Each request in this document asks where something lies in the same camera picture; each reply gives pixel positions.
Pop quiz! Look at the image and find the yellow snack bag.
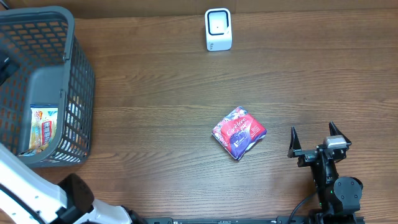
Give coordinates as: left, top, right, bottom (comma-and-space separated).
19, 105, 58, 157

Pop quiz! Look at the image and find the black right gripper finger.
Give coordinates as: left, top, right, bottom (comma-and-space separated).
289, 126, 302, 151
329, 121, 351, 146

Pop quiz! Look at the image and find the red purple pad pack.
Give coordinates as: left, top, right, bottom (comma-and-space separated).
212, 106, 267, 161

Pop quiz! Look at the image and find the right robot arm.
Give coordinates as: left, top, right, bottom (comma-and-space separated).
287, 121, 365, 224

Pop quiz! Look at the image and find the white barcode scanner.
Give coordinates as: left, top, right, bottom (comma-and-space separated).
205, 7, 233, 52

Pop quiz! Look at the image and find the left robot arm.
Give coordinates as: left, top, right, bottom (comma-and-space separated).
1, 48, 143, 223

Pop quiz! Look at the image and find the grey plastic shopping basket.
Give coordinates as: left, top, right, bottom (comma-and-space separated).
1, 6, 95, 167

